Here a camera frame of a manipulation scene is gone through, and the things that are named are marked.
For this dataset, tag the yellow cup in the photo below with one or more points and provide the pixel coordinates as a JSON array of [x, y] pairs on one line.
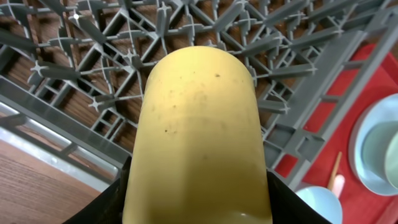
[[198, 155]]

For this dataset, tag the small light blue bowl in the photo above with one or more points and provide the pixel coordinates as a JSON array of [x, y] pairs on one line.
[[323, 201]]

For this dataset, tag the light blue plate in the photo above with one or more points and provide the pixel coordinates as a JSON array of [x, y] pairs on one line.
[[384, 110]]

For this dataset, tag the grey plastic dishwasher rack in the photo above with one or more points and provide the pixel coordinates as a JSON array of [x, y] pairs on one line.
[[73, 73]]

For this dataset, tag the wooden chopstick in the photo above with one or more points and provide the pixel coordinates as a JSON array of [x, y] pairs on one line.
[[334, 171]]

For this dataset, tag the light green bowl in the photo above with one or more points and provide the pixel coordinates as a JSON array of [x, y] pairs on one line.
[[380, 152]]

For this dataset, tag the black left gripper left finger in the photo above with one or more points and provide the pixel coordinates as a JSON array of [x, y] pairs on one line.
[[107, 207]]

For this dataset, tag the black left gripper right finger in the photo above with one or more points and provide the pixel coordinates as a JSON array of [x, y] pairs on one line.
[[289, 208]]

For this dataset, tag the white plastic fork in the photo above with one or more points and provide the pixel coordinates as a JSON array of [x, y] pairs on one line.
[[338, 185]]

